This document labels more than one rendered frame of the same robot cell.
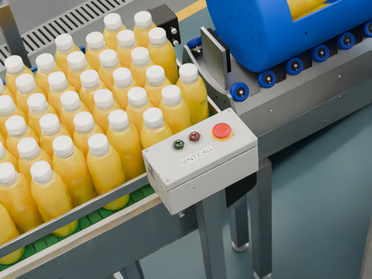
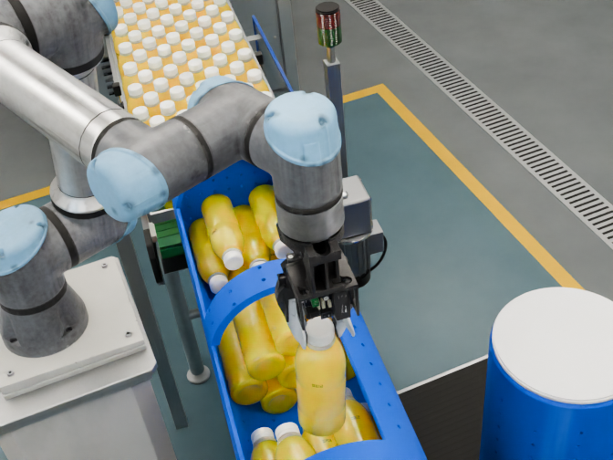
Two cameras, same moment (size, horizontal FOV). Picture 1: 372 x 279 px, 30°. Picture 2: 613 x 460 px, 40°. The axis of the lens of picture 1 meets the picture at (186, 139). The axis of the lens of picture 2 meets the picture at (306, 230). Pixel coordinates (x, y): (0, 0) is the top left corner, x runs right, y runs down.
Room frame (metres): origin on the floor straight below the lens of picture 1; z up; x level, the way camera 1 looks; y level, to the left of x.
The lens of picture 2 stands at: (1.67, -1.56, 2.25)
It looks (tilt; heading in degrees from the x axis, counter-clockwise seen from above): 41 degrees down; 102
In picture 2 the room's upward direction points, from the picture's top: 7 degrees counter-clockwise
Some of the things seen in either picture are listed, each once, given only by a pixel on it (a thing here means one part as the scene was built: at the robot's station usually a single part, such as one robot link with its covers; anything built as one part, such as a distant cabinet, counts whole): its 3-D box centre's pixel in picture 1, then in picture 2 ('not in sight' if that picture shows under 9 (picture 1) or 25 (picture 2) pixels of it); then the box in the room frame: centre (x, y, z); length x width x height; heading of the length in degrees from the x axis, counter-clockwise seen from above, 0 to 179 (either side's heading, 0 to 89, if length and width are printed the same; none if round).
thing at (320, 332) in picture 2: not in sight; (319, 331); (1.52, -0.85, 1.43); 0.04 x 0.04 x 0.02
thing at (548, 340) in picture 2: not in sight; (568, 341); (1.91, -0.50, 1.03); 0.28 x 0.28 x 0.01
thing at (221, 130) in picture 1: (221, 130); not in sight; (0.87, -0.07, 1.11); 0.04 x 0.04 x 0.01
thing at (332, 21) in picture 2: not in sight; (327, 16); (1.38, 0.39, 1.23); 0.06 x 0.06 x 0.04
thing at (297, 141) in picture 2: not in sight; (302, 151); (1.52, -0.86, 1.73); 0.09 x 0.08 x 0.11; 142
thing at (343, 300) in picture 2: not in sight; (317, 266); (1.53, -0.87, 1.57); 0.09 x 0.08 x 0.12; 113
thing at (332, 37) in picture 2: not in sight; (329, 33); (1.38, 0.39, 1.18); 0.06 x 0.06 x 0.05
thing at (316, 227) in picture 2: not in sight; (313, 208); (1.53, -0.87, 1.65); 0.08 x 0.08 x 0.05
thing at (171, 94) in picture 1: (171, 94); not in sight; (1.00, 0.02, 1.08); 0.04 x 0.04 x 0.02
